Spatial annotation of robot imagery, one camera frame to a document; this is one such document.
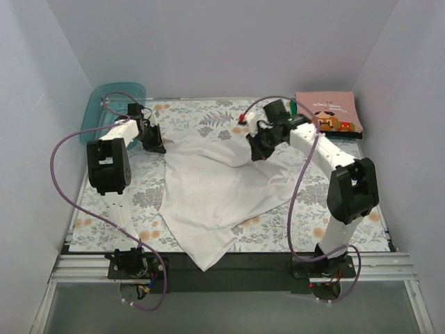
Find white t shirt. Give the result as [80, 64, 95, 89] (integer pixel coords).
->
[159, 132, 294, 271]

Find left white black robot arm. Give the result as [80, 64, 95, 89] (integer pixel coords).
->
[87, 103, 166, 251]

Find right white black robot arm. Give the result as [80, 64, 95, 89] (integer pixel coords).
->
[238, 96, 379, 263]

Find green folded t shirt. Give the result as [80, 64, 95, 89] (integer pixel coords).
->
[289, 97, 298, 116]

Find teal plastic basket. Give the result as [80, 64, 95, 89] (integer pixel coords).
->
[81, 82, 146, 130]

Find pink folded printed t shirt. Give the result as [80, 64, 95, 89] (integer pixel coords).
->
[296, 91, 363, 137]

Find black folded t shirt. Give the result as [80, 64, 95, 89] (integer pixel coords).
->
[324, 131, 363, 139]

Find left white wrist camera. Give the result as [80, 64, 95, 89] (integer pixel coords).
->
[142, 108, 159, 127]

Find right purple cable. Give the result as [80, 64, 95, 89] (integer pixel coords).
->
[241, 96, 362, 304]

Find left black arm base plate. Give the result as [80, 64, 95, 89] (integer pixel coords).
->
[104, 248, 170, 280]

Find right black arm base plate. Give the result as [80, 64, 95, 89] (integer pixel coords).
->
[286, 253, 356, 279]

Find aluminium frame rail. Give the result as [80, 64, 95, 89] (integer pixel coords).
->
[31, 252, 433, 333]

